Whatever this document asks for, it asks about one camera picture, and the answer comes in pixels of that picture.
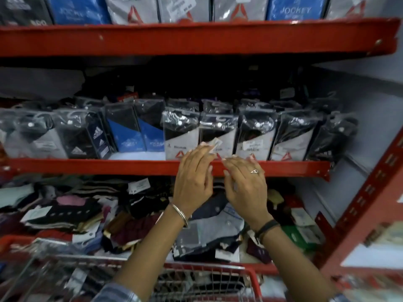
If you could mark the long red metal shelf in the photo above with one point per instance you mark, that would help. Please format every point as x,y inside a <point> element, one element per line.
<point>189,37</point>

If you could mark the red metal shelf upright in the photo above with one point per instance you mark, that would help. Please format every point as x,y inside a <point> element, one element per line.
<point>362,216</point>

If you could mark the short red metal shelf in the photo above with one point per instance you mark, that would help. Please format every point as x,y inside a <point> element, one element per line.
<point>94,167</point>

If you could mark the small white price sticker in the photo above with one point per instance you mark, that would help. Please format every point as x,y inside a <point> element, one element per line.
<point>214,144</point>

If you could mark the person's left thumb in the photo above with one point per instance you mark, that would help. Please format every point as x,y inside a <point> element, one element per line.
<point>209,176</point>

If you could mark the row of boxed garment packets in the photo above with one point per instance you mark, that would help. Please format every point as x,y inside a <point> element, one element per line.
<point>189,9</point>

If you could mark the person's right thumb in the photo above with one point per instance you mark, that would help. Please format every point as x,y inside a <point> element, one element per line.
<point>229,182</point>

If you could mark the silver bangle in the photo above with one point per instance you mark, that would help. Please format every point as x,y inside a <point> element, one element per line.
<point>179,212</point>

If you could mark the blue plaid shirt sleeve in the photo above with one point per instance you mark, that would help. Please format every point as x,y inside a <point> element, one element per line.
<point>336,298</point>
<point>118,295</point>

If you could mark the person's left hand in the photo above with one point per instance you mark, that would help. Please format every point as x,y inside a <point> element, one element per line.
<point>190,182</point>

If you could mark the person's left forearm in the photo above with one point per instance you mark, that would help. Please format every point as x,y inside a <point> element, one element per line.
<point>151,248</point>

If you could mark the pile of loose socks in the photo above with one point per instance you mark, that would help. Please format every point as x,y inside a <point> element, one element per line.
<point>78,213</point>

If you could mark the green sock packet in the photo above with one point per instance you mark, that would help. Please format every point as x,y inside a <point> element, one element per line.
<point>299,239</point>

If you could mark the black wristband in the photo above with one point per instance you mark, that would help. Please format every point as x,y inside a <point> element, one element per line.
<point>267,228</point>

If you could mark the person's right forearm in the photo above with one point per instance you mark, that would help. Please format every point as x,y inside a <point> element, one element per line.
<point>292,264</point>

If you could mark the row of bagged sock packets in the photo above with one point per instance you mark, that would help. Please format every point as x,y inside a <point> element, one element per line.
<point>126,132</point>

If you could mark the person's right hand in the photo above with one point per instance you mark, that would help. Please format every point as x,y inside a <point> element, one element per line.
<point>248,191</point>

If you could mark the white paper tag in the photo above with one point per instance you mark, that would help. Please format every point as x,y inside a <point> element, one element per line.
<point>138,186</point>

